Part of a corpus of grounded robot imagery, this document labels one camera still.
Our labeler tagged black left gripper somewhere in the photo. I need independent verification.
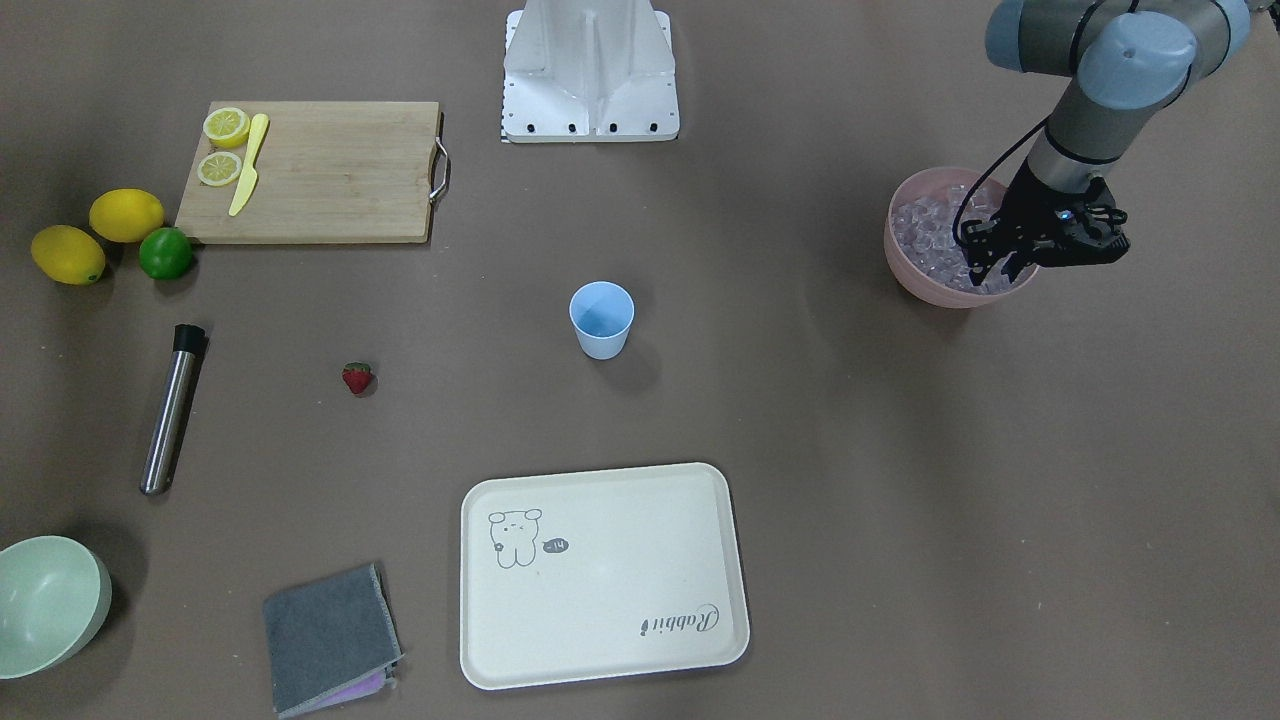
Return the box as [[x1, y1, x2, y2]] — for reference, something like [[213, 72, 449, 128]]
[[963, 160, 1076, 287]]

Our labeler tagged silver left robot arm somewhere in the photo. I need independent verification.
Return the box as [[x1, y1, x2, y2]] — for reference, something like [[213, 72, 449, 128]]
[[954, 1, 1252, 284]]

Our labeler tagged pile of clear ice cubes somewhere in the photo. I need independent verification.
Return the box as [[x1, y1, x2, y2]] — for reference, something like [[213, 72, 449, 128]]
[[890, 183, 1032, 296]]

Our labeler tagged light blue cup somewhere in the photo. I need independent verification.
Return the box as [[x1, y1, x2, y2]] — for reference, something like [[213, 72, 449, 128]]
[[568, 281, 635, 361]]

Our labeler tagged pink bowl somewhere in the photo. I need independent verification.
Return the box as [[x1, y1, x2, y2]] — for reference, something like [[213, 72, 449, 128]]
[[883, 167, 1041, 309]]

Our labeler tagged cream rabbit tray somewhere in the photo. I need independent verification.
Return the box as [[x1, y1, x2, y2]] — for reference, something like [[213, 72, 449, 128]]
[[460, 462, 751, 691]]

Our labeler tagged red strawberry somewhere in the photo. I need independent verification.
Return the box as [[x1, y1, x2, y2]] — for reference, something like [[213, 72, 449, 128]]
[[340, 363, 376, 396]]

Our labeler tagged bamboo cutting board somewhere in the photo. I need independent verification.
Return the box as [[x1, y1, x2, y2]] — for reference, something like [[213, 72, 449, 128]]
[[174, 100, 449, 245]]

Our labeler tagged yellow plastic knife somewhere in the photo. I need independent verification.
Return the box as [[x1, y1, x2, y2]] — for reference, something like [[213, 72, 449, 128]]
[[227, 113, 270, 217]]

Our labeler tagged grey folded cloth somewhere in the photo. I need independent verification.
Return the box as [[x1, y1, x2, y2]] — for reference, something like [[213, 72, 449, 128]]
[[262, 562, 403, 719]]

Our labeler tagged upper lemon half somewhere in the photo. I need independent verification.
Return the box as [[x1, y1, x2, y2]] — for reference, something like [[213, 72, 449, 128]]
[[202, 106, 251, 150]]

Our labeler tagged lemon half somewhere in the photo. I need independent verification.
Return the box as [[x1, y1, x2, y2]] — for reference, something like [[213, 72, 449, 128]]
[[202, 106, 251, 150], [196, 151, 243, 187]]

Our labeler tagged lower lemon half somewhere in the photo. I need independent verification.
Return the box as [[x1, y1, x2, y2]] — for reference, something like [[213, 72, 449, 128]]
[[196, 151, 243, 187]]

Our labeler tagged steel muddler black tip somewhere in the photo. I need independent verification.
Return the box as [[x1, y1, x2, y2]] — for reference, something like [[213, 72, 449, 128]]
[[140, 324, 207, 497]]

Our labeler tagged green lime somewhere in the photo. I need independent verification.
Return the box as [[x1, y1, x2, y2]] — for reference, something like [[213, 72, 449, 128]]
[[138, 227, 195, 281]]

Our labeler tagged yellow lemon near board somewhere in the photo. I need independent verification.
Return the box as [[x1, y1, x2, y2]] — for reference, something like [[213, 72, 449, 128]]
[[90, 188, 165, 243]]

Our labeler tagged mint green bowl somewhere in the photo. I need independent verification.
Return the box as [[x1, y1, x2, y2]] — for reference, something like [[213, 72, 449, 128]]
[[1, 536, 113, 680]]

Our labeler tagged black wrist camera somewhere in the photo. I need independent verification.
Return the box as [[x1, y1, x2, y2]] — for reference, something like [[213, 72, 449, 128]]
[[1033, 176, 1132, 268]]

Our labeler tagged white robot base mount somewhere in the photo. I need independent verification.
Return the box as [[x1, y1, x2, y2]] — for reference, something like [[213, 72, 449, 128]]
[[500, 1, 681, 143]]

